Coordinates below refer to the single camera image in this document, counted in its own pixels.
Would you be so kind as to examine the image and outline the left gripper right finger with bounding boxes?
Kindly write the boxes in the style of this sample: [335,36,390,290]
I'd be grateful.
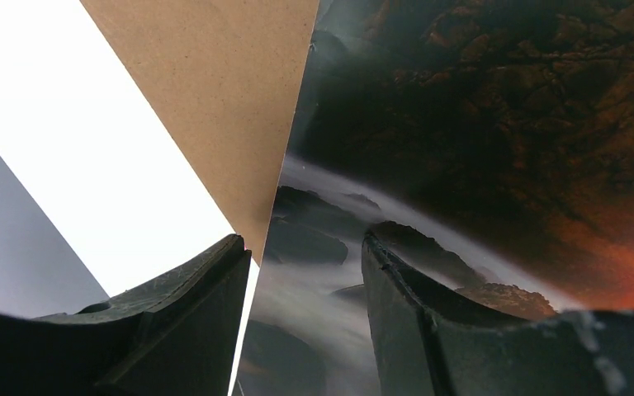
[362,233,634,395]

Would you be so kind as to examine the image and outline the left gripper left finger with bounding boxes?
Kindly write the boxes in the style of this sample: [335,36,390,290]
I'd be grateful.
[0,234,251,395]

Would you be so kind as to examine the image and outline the landscape photo print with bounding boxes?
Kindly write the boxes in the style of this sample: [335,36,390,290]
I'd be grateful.
[235,1,634,395]

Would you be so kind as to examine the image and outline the brown cardboard backing board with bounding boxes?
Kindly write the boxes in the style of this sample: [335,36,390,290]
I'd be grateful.
[84,1,318,260]

